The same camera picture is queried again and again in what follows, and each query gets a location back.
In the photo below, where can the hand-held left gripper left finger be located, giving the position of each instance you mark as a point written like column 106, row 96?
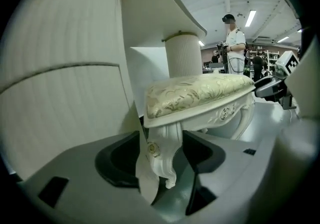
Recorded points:
column 82, row 193

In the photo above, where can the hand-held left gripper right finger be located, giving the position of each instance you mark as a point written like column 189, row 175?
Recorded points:
column 230, row 183

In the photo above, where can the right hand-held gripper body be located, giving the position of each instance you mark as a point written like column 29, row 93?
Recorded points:
column 287, row 64

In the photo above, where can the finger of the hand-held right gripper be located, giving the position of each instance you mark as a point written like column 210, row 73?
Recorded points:
column 268, row 85

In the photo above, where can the white ornate cushioned stool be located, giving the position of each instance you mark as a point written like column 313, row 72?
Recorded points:
column 195, row 93

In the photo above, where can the white shelving unit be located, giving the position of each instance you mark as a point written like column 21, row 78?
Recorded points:
column 271, row 58

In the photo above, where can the long ceiling light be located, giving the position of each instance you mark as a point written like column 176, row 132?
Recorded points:
column 250, row 18
column 282, row 39

